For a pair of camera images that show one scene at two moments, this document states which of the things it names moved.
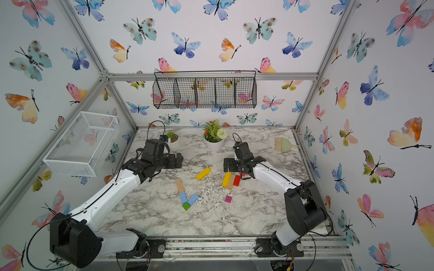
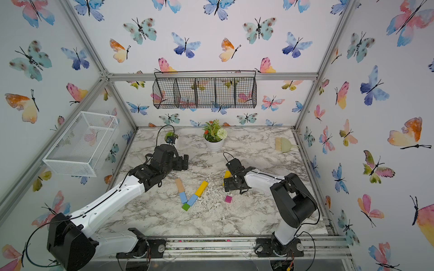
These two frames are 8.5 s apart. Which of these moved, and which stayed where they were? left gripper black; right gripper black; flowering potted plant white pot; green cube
Moved: right gripper black; left gripper black
Stayed: flowering potted plant white pot; green cube
